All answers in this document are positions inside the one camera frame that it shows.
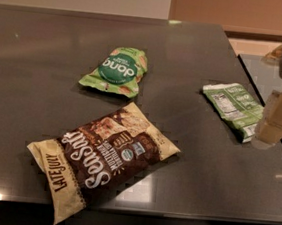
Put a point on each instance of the green Dang snack bag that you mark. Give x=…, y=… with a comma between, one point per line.
x=119, y=73

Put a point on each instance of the brown Late July chip bag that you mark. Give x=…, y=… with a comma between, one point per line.
x=98, y=156

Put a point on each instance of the adjacent grey side table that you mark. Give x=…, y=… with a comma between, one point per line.
x=263, y=77

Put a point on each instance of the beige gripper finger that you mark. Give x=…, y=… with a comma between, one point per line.
x=268, y=131

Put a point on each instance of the green jalapeno chip bag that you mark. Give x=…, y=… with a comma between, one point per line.
x=236, y=107

